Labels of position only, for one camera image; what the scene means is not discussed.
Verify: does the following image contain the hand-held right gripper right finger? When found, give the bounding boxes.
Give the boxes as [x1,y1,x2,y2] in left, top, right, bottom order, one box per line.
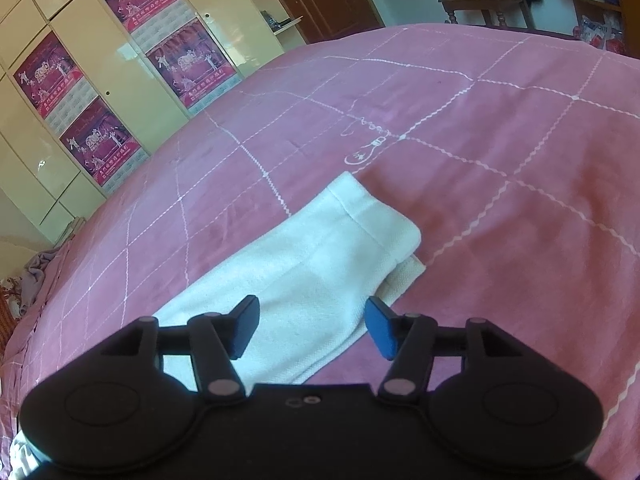
[364,296,525,406]

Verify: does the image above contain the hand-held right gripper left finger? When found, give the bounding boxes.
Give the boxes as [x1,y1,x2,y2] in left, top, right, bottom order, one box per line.
[100,295,261,406]

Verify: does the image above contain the white pants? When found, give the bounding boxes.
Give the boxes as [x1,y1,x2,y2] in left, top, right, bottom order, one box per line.
[10,171,427,480]

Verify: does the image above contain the pale stacked books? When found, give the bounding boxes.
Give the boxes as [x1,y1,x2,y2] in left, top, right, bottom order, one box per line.
[56,216,87,246]

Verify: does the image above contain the pink checked bedspread bed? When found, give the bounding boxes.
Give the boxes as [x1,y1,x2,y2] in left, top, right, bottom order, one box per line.
[0,22,640,480]

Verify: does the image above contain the lavender crumpled cloth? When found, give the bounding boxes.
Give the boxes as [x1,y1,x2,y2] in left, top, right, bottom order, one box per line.
[17,249,60,313]

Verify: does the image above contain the floral pillow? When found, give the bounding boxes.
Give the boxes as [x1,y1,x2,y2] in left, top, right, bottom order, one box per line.
[0,277,25,321]

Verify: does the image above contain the cream corner shelf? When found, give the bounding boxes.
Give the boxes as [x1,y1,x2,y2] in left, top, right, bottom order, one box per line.
[234,0,304,37]

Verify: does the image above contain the cream glossy wardrobe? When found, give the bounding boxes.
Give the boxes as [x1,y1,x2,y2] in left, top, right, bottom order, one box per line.
[0,0,287,247]

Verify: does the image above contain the dark wooden chair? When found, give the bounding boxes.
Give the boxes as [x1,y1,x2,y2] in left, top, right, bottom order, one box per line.
[438,0,536,31]

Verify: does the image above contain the red and white packets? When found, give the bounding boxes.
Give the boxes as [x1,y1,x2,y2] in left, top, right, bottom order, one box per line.
[574,16,623,52]

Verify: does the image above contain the wooden shelf unit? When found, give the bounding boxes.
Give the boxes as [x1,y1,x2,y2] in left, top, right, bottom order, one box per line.
[559,0,640,57]

